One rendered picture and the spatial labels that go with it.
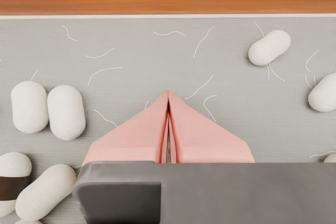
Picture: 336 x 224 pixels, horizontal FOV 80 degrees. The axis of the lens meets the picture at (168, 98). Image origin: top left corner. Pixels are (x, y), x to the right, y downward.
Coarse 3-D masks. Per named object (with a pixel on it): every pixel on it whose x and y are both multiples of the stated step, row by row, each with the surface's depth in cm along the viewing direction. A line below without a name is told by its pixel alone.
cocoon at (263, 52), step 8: (272, 32) 14; (280, 32) 14; (264, 40) 14; (272, 40) 14; (280, 40) 14; (288, 40) 14; (256, 48) 14; (264, 48) 14; (272, 48) 14; (280, 48) 14; (248, 56) 15; (256, 56) 14; (264, 56) 14; (272, 56) 14; (256, 64) 15; (264, 64) 14
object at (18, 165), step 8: (8, 152) 13; (16, 152) 13; (0, 160) 12; (8, 160) 12; (16, 160) 12; (24, 160) 13; (0, 168) 12; (8, 168) 12; (16, 168) 12; (24, 168) 12; (8, 176) 12; (16, 176) 12; (8, 200) 12; (0, 208) 12; (8, 208) 12; (0, 216) 12
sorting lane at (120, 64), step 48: (0, 48) 16; (48, 48) 16; (96, 48) 16; (144, 48) 16; (192, 48) 16; (240, 48) 16; (288, 48) 16; (0, 96) 15; (96, 96) 15; (144, 96) 15; (192, 96) 15; (240, 96) 15; (288, 96) 15; (0, 144) 14; (48, 144) 14; (288, 144) 14
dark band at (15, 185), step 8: (0, 176) 12; (24, 176) 12; (0, 184) 12; (8, 184) 12; (16, 184) 12; (24, 184) 13; (0, 192) 12; (8, 192) 12; (16, 192) 12; (0, 200) 11
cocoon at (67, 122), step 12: (48, 96) 13; (60, 96) 13; (72, 96) 13; (48, 108) 13; (60, 108) 13; (72, 108) 13; (60, 120) 12; (72, 120) 13; (84, 120) 13; (60, 132) 12; (72, 132) 13
